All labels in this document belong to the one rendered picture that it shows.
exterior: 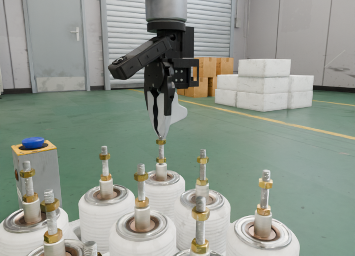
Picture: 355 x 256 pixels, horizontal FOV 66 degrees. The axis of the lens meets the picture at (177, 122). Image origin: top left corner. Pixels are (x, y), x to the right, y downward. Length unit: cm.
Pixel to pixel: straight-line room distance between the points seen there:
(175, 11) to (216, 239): 38
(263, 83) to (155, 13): 252
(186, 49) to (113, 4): 528
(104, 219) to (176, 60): 29
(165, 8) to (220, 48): 641
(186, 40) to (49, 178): 38
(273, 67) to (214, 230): 267
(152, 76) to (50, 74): 503
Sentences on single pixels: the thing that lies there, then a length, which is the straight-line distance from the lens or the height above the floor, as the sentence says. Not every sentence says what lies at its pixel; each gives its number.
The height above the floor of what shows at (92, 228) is 22.
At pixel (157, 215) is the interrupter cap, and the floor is 25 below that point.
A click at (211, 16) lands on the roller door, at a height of 158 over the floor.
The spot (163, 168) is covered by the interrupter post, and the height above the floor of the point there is 28.
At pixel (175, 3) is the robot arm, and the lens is 50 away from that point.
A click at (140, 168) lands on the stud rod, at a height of 34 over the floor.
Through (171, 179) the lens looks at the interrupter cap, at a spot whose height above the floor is 25.
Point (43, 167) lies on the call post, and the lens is 60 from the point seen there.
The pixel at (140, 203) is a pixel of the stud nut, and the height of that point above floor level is 29.
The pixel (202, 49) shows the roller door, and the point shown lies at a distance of 658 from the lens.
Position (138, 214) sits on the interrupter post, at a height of 27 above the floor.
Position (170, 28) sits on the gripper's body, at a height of 54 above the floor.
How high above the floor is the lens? 47
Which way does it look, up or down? 12 degrees down
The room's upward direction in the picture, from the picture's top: straight up
